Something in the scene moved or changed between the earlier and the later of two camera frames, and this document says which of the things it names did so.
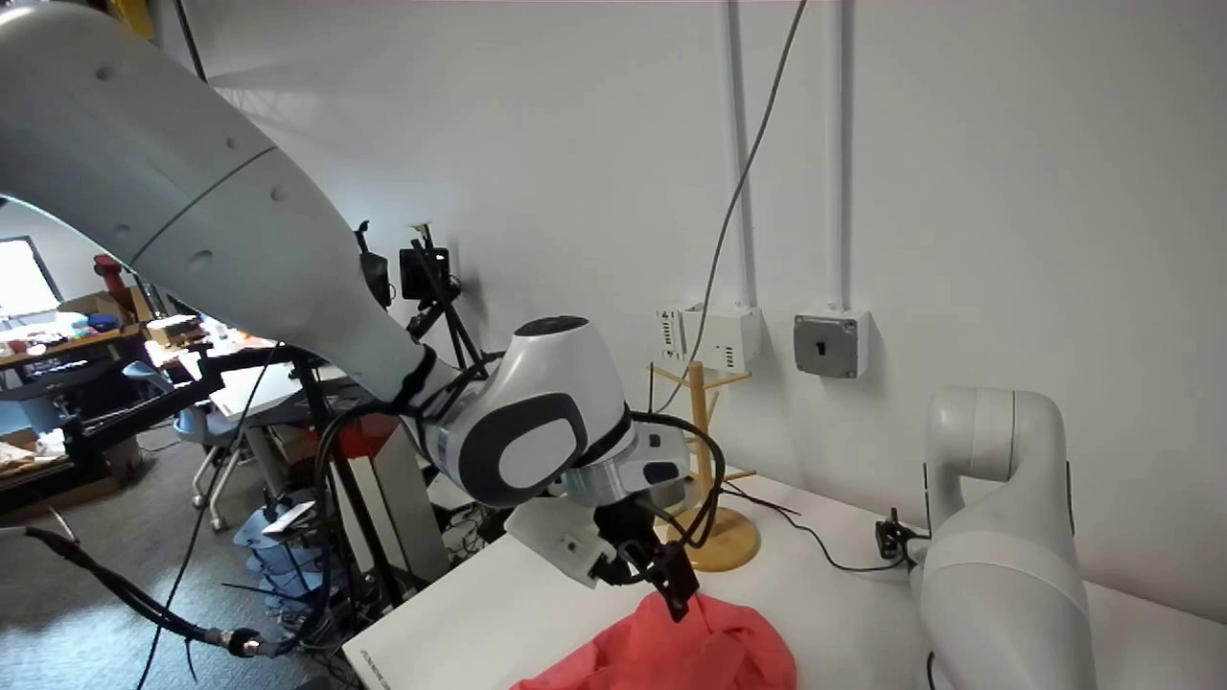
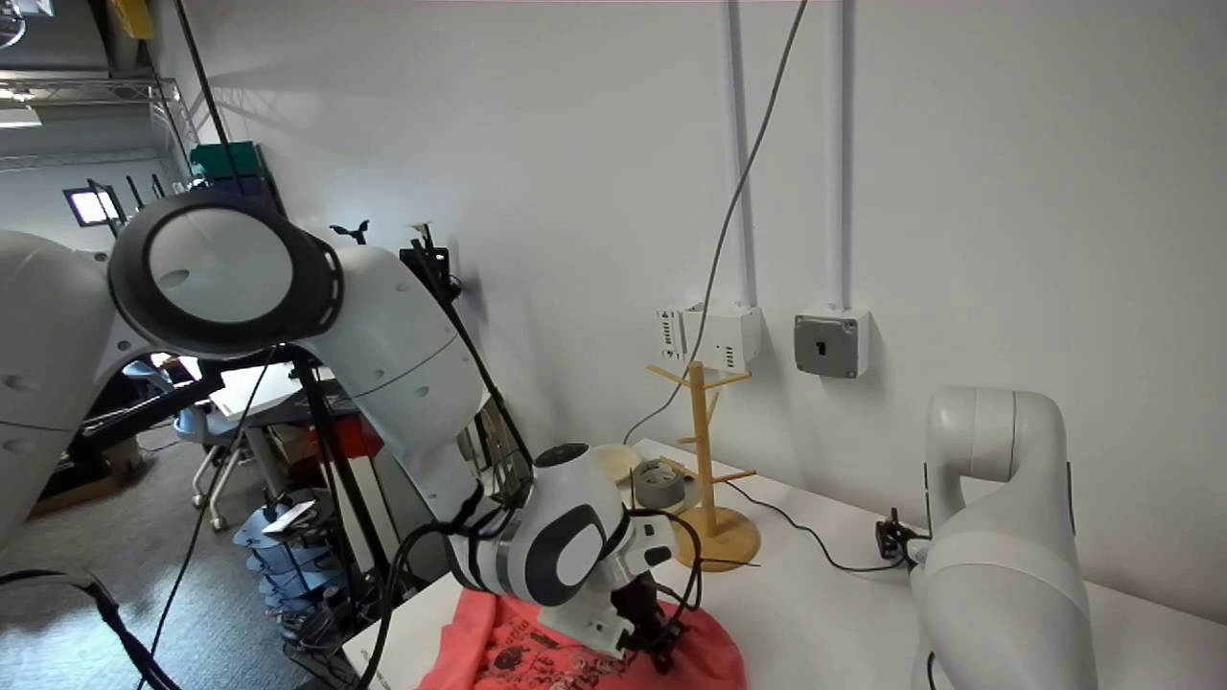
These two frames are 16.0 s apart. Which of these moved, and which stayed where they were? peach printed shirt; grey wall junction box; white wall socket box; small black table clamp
Moved: peach printed shirt
Stayed: white wall socket box; grey wall junction box; small black table clamp
